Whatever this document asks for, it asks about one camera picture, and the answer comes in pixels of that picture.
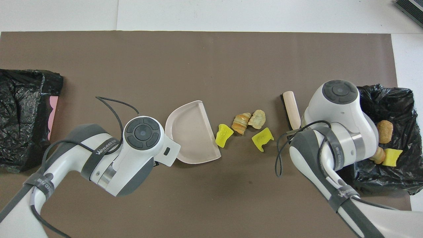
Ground dimpled yellow sponge scrap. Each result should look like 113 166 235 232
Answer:
215 124 234 148

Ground beige plastic dustpan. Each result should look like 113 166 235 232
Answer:
165 100 221 164

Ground orange striped sponge scrap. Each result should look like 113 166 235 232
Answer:
231 113 252 136

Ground pale beige sponge scrap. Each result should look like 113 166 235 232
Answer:
248 109 266 130

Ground notched yellow sponge scrap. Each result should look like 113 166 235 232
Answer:
251 128 274 152

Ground beige hand brush black bristles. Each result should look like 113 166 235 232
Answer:
280 91 302 130

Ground pale green-yellow sponge scrap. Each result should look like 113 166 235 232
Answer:
369 146 386 165

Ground brown oval sponge scrap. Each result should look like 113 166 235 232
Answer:
376 120 394 144

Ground plain bright yellow sponge scrap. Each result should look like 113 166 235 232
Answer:
382 148 404 167

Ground black bag-lined pink bin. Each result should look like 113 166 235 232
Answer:
0 69 64 174

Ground brown paper table mat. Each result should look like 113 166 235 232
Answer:
0 31 415 238

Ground dark ribbed device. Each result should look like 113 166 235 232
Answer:
395 0 423 27

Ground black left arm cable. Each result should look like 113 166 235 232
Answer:
30 96 141 238

